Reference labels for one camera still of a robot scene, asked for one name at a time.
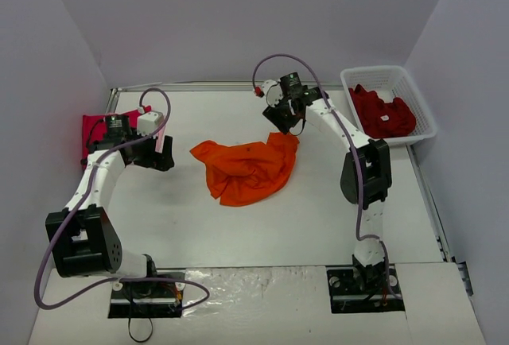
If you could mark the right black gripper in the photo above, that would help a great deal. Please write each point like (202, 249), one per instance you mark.
(281, 116)

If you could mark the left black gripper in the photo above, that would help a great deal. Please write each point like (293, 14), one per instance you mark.
(155, 154)

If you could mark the orange t shirt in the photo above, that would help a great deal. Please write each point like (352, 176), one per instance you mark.
(240, 175)

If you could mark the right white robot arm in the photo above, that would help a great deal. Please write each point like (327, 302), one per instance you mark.
(366, 175)

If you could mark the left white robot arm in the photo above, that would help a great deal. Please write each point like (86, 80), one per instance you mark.
(84, 240)

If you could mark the magenta folded t shirt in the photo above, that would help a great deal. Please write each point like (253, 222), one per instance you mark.
(94, 129)

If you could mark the dark red t shirt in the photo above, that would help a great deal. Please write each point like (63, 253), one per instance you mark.
(380, 119)

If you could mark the white plastic basket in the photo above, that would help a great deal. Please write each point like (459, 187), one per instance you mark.
(390, 81)

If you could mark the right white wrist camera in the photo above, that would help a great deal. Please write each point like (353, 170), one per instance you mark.
(272, 92)

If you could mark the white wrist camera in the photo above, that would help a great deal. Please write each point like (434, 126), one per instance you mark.
(272, 92)
(149, 122)

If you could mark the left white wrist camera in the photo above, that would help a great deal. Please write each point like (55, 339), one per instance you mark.
(149, 122)

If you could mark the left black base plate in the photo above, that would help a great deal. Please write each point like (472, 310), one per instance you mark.
(147, 300)

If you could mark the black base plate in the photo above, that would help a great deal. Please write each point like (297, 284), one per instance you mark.
(147, 300)
(348, 296)

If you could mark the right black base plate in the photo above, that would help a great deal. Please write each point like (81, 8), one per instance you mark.
(348, 296)

